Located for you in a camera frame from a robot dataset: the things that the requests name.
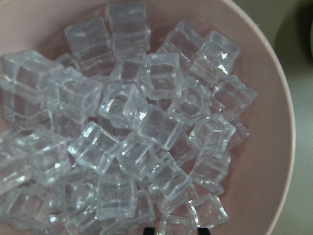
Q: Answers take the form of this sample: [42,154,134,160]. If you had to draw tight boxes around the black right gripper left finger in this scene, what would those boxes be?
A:
[143,227,155,235]

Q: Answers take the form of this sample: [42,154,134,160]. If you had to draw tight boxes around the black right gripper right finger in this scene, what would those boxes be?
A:
[198,228,211,235]

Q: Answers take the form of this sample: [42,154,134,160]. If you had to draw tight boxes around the pink bowl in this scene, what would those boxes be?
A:
[0,0,295,235]

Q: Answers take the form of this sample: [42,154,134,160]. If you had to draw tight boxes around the pile of clear ice cubes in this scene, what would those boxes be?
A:
[0,1,257,235]

